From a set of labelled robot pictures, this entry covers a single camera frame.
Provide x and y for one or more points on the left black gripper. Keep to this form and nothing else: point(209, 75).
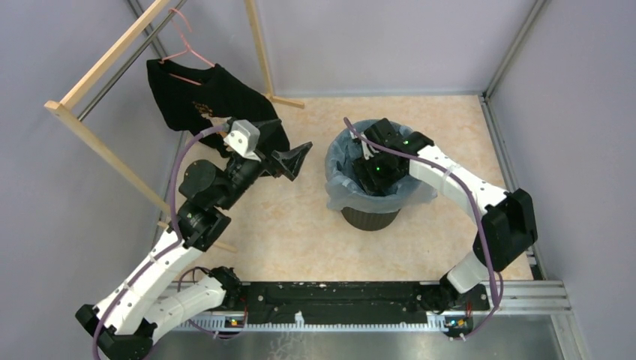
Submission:
point(291, 161)

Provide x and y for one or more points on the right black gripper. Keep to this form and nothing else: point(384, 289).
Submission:
point(362, 168)

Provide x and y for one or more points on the blue plastic trash bag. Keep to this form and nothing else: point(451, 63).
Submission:
point(342, 190)

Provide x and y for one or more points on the black ribbed trash bin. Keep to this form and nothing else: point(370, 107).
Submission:
point(370, 218)

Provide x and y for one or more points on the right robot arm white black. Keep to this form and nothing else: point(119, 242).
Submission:
point(505, 219)

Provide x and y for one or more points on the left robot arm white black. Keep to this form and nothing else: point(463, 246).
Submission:
point(129, 322)

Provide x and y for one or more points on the black printed t-shirt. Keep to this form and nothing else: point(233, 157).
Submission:
point(190, 99)

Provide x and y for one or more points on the metal hanging rod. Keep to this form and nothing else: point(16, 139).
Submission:
point(152, 40)

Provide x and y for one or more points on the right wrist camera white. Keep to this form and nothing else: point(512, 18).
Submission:
point(368, 151)

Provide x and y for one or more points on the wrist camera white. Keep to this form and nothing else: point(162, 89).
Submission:
point(368, 151)
point(243, 138)

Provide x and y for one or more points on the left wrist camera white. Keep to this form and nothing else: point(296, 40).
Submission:
point(243, 138)

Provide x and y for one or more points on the pink wire hanger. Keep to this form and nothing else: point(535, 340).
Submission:
point(188, 49)

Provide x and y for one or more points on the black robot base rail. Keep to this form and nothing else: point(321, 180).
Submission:
point(350, 303)

